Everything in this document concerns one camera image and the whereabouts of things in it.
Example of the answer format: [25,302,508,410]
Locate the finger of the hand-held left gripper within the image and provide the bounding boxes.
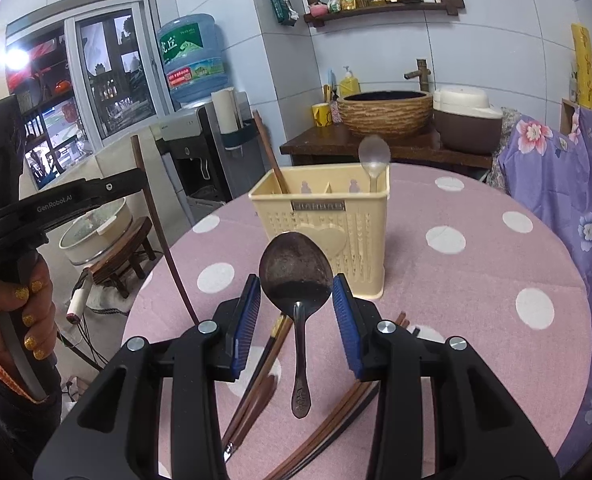
[0,167,149,257]

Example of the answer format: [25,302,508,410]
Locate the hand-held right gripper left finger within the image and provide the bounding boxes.
[33,274,263,480]

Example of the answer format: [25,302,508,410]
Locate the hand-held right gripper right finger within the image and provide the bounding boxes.
[332,272,562,480]

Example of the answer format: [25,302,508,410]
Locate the dark metal spoon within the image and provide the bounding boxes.
[259,231,335,419]

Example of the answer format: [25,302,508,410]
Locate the cream plastic utensil holder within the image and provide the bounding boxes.
[248,164,391,302]

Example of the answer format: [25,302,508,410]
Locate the dark brown chopstick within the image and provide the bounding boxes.
[131,135,200,324]
[252,110,289,195]

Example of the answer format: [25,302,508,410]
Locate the person's left forearm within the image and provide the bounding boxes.
[0,332,65,466]

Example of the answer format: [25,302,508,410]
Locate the person's left hand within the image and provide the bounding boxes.
[0,255,59,362]

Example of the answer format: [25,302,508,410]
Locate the brown chopstick with banded end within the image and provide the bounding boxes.
[222,312,295,456]

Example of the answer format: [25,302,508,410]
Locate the white cooking pot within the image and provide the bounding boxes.
[58,197,134,266]

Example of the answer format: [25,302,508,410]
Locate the dark wooden stool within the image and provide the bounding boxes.
[82,217,158,299]

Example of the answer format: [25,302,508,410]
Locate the brown wooden chopstick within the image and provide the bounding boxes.
[263,311,407,480]
[221,374,279,465]
[276,317,413,480]

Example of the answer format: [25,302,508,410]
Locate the white water dispenser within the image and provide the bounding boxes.
[151,104,273,202]

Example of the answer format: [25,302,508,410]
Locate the window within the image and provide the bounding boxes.
[4,0,175,192]

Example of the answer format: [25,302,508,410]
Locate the white paper cup holder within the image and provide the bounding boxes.
[211,86,257,154]

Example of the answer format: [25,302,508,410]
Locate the clear plastic spoon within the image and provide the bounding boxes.
[358,135,391,194]

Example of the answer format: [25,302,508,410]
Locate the blue water jug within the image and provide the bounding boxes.
[157,13,228,106]

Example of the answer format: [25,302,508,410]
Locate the dark wooden cabinet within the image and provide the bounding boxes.
[279,125,495,179]

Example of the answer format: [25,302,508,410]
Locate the woven pattern basin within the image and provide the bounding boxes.
[337,90,435,137]

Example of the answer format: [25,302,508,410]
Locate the white and brown rice cooker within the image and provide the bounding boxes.
[432,86,505,156]

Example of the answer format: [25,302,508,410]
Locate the yellow soap pump bottle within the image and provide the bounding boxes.
[339,65,361,99]

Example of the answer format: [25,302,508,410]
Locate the purple floral cloth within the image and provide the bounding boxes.
[490,107,592,472]

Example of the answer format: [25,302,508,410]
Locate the bronze faucet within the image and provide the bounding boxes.
[403,58,435,92]

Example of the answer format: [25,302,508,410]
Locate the green packet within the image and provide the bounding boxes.
[268,0,299,26]

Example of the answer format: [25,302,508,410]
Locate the yellow scroll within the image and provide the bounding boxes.
[570,23,592,110]

